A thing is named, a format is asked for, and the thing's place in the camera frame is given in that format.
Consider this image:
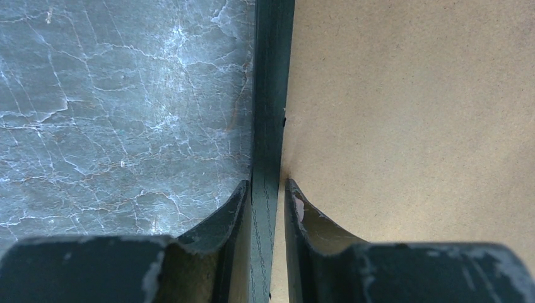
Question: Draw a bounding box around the brown backing board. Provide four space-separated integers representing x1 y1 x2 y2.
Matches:
281 1 534 302

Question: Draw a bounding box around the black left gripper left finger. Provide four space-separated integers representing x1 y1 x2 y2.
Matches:
1 180 251 302

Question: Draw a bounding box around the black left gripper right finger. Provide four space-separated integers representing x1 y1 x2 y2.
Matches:
285 179 534 302

